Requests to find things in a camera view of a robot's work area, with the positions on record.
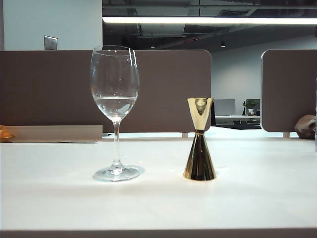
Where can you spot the brown crumpled bag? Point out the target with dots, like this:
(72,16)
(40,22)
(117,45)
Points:
(304,126)

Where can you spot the grey monitor right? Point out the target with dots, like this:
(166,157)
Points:
(289,86)

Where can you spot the small potted green plant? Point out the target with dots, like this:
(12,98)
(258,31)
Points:
(250,106)

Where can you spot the orange object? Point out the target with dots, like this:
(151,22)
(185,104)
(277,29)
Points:
(5,135)

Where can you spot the clear wine glass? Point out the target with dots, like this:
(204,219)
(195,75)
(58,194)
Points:
(114,74)

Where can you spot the grey monitor left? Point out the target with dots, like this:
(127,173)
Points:
(49,86)

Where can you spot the white background desk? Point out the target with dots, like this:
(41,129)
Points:
(230,119)

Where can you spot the black ceiling spot lamp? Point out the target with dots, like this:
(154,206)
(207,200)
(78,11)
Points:
(223,44)

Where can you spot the gold double-cone jigger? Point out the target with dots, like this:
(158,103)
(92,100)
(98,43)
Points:
(199,163)

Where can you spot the long ceiling light strip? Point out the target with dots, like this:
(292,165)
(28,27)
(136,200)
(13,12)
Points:
(198,20)

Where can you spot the metal wall switch plate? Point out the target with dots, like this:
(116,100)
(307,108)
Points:
(50,42)

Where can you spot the grey monitor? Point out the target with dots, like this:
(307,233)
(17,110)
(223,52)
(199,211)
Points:
(289,86)
(49,86)

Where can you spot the grey background desk screen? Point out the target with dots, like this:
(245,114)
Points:
(224,107)

